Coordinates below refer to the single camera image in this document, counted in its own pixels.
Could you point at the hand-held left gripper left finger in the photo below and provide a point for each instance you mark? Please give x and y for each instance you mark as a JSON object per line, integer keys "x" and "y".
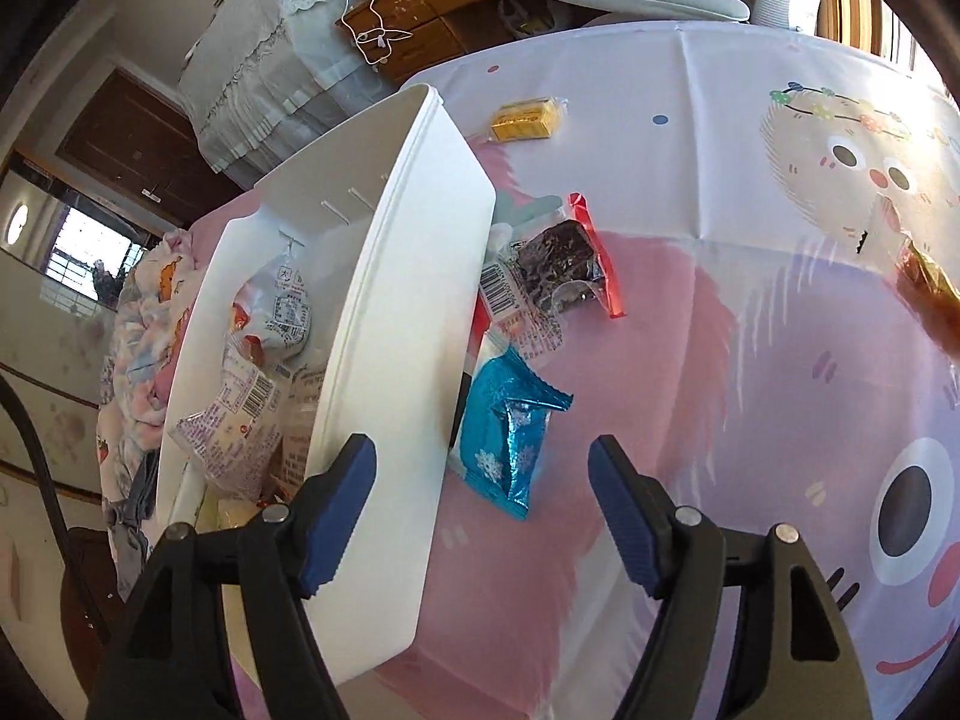
{"x": 341, "y": 517}

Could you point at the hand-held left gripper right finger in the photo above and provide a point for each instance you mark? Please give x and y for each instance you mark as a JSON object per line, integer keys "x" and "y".
{"x": 626, "y": 517}

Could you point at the clear bag of yellow balls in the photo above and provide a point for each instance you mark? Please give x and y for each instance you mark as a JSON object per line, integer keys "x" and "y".
{"x": 229, "y": 516}

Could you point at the clear cake packet white label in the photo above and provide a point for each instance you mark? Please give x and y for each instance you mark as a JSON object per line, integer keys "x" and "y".
{"x": 300, "y": 405}

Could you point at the white packet purple print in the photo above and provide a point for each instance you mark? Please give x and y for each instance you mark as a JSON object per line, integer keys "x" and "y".
{"x": 232, "y": 420}

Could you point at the blue foil snack packet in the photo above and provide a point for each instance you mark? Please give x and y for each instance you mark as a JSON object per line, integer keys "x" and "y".
{"x": 502, "y": 435}

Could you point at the white plastic storage bin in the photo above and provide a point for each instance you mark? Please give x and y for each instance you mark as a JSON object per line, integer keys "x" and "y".
{"x": 390, "y": 315}

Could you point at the red white strawberry cake packet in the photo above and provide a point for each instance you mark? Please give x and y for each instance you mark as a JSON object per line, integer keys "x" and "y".
{"x": 281, "y": 307}

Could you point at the cartoon printed blanket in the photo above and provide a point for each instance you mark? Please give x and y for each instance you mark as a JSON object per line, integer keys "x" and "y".
{"x": 142, "y": 360}

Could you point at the nut bar packet red edge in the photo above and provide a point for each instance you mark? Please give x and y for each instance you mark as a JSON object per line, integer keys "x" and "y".
{"x": 559, "y": 259}

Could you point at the small barred window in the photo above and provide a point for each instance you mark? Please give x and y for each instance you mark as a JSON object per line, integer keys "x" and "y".
{"x": 90, "y": 255}

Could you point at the gold foil snack packet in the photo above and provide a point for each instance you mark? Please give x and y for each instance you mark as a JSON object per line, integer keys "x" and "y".
{"x": 926, "y": 285}

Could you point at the small yellow snack packet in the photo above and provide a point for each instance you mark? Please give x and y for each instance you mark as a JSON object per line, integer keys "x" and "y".
{"x": 525, "y": 121}

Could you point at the dark wooden door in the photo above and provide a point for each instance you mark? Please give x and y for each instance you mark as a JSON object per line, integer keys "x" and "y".
{"x": 127, "y": 142}

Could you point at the white lace cover cloth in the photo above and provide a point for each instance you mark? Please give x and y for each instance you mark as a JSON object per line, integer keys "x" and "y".
{"x": 262, "y": 75}

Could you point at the round wall light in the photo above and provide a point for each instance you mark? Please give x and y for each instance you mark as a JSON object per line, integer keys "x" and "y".
{"x": 16, "y": 223}

